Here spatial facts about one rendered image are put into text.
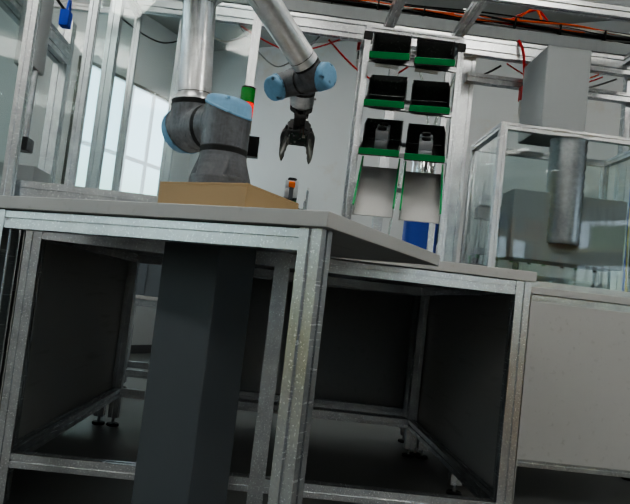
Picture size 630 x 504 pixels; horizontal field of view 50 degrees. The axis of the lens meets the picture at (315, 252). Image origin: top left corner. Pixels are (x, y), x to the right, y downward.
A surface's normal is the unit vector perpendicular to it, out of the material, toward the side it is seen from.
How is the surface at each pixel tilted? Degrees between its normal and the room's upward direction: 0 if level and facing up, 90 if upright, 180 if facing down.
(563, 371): 90
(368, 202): 45
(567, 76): 90
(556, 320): 90
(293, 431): 90
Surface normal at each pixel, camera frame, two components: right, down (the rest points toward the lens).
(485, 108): -0.44, -0.11
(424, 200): 0.00, -0.76
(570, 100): 0.05, -0.07
